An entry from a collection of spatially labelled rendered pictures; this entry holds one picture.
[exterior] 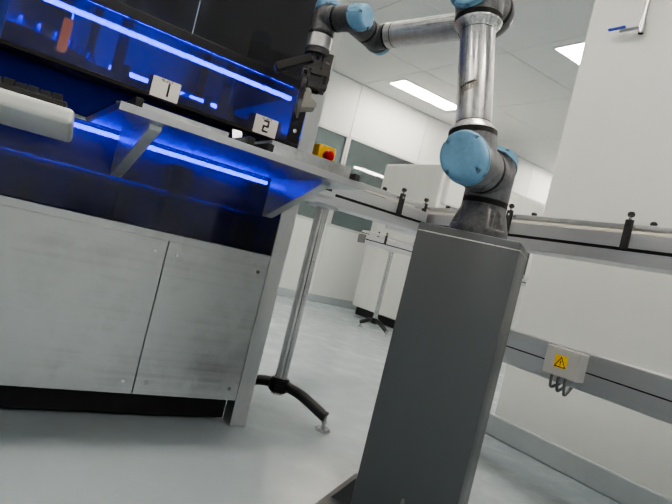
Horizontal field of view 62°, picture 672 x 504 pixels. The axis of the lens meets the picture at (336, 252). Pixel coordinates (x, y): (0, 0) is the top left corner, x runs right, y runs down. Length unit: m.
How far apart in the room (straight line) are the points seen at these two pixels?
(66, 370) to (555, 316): 1.99
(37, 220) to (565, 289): 2.11
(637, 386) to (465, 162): 0.88
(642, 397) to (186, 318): 1.38
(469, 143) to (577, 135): 1.62
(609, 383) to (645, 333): 0.66
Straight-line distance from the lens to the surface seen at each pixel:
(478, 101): 1.41
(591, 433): 2.63
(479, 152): 1.33
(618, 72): 2.95
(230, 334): 1.95
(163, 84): 1.83
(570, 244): 2.02
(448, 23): 1.70
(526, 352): 2.08
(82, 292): 1.80
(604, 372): 1.92
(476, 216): 1.44
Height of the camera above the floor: 0.66
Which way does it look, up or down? level
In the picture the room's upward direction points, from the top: 14 degrees clockwise
